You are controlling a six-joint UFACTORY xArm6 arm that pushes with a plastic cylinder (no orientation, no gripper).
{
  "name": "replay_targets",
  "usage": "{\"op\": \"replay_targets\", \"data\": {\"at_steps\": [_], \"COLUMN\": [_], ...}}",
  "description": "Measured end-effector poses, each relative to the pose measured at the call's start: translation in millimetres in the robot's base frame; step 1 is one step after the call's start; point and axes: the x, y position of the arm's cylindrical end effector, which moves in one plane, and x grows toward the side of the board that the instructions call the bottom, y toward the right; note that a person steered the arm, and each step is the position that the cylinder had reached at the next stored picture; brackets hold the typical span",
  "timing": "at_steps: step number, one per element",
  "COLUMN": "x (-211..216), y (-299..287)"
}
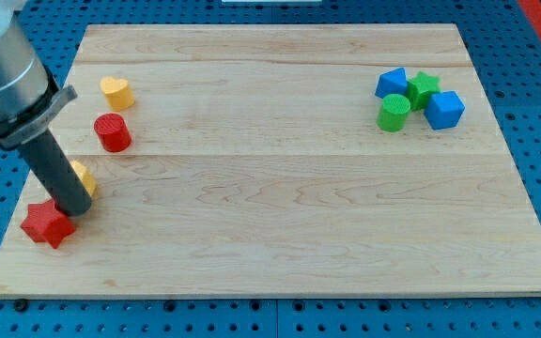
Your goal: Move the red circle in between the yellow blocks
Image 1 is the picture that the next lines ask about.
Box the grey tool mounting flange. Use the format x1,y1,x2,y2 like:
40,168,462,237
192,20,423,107
0,68,78,150

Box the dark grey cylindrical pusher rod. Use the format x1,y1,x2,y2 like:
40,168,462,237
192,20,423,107
18,130,92,217

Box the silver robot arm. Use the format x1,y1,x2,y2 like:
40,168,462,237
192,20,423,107
0,1,92,216

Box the yellow block behind rod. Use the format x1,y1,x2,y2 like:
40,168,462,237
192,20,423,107
70,161,97,197

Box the red star block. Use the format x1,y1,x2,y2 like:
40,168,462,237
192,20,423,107
21,199,76,249

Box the red cylinder block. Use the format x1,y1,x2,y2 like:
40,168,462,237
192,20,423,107
94,113,132,153

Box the yellow heart block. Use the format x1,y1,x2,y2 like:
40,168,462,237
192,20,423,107
100,76,135,112

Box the light wooden board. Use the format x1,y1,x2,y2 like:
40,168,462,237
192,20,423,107
0,23,541,300

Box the green cylinder block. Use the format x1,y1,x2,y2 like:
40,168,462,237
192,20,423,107
377,94,410,132

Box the blue pentagon block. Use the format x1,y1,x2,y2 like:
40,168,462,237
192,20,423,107
375,68,408,99

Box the green star block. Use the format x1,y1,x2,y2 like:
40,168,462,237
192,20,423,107
405,71,441,111

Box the blue cube block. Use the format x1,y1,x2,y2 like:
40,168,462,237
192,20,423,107
424,91,465,130

